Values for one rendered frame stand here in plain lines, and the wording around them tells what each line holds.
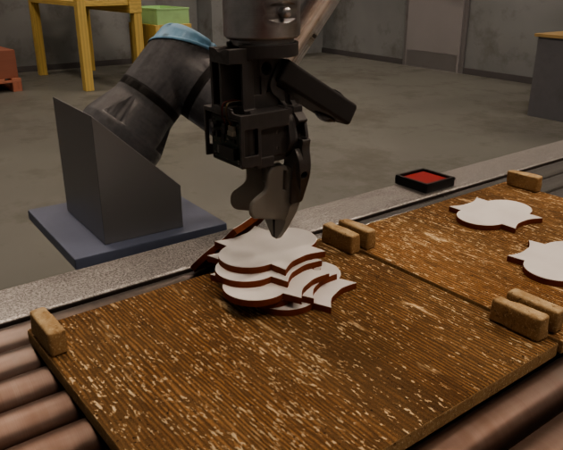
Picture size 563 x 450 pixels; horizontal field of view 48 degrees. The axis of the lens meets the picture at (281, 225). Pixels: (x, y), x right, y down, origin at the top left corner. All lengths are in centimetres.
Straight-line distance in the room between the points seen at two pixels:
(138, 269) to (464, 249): 43
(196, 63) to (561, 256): 64
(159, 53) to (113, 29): 901
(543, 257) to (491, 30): 820
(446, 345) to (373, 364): 8
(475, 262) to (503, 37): 811
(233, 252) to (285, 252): 6
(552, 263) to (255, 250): 37
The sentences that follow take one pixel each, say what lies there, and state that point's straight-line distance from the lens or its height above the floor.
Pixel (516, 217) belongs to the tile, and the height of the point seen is 94.
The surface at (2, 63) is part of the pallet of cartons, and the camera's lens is 813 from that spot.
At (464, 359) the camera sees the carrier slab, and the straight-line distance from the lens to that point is 64.
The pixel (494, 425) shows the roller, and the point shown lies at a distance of 60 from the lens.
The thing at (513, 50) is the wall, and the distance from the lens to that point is 882.
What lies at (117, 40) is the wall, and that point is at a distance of 1016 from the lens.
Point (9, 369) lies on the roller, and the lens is 70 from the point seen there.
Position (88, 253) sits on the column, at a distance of 104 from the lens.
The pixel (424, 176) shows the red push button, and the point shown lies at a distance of 121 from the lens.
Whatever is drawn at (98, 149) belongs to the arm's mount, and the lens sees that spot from 102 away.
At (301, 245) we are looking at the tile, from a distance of 76.
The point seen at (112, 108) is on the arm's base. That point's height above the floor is 107.
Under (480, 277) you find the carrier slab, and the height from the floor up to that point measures 94.
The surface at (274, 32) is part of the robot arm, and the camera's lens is 62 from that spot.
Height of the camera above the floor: 128
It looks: 22 degrees down
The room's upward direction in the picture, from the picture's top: straight up
